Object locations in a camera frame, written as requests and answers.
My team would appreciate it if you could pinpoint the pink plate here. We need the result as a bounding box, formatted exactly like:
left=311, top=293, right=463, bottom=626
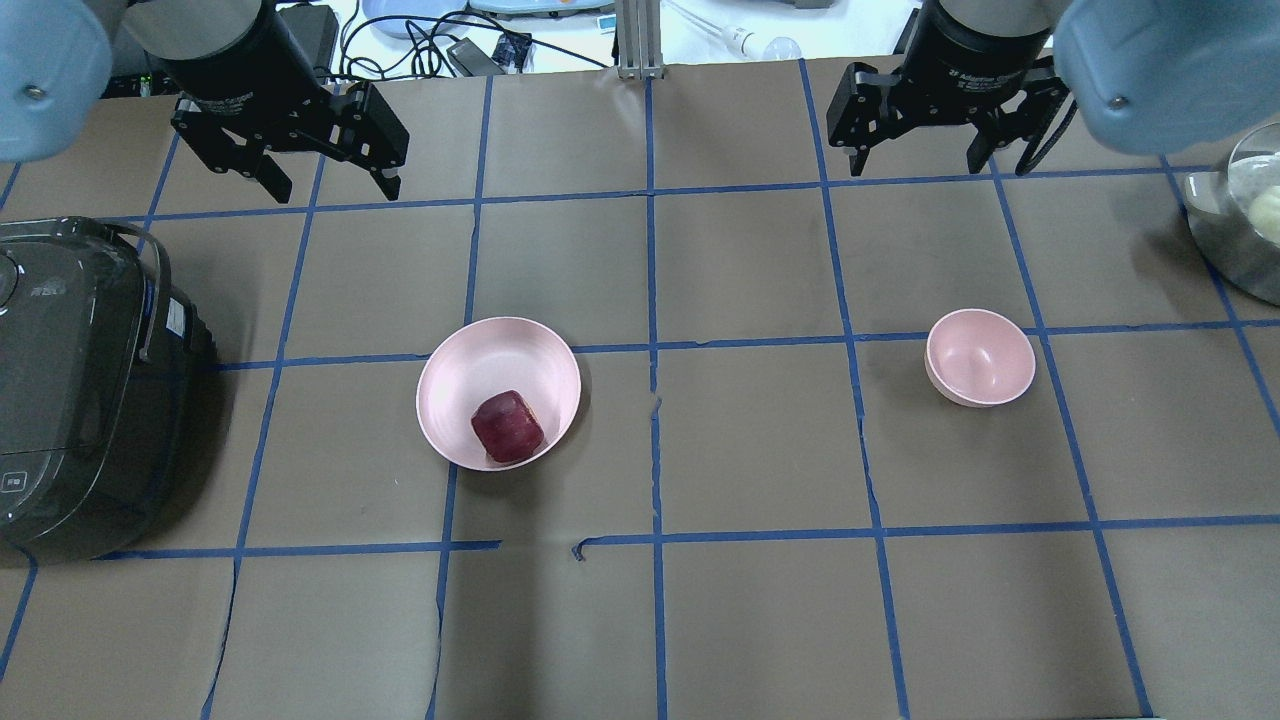
left=415, top=316, right=582, bottom=471

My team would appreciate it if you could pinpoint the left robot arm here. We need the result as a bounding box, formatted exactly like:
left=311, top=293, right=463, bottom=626
left=1, top=1, right=410, bottom=202

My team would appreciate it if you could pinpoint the dark grey rice cooker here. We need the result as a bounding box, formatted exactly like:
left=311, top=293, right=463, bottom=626
left=1, top=217, right=212, bottom=569

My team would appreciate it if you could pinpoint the aluminium frame post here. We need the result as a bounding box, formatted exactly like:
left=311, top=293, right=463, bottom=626
left=614, top=0, right=666, bottom=79

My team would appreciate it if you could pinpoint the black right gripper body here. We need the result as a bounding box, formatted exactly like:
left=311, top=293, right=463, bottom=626
left=892, top=1, right=1060, bottom=126

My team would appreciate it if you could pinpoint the black power adapter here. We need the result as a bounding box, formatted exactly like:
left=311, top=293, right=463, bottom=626
left=445, top=38, right=507, bottom=77

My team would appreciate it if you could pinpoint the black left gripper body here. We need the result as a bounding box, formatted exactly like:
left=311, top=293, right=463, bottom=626
left=146, top=1, right=372, bottom=151

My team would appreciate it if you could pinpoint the red apple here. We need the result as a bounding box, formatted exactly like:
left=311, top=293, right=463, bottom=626
left=470, top=389, right=547, bottom=465

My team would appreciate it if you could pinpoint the pink bowl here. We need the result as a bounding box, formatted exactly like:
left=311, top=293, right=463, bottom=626
left=924, top=307, right=1038, bottom=407

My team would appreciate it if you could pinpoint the white light bulb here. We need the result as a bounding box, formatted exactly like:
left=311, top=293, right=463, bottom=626
left=718, top=26, right=804, bottom=61

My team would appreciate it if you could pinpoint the white steamed bun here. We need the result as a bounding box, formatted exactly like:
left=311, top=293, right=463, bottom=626
left=1247, top=184, right=1280, bottom=246

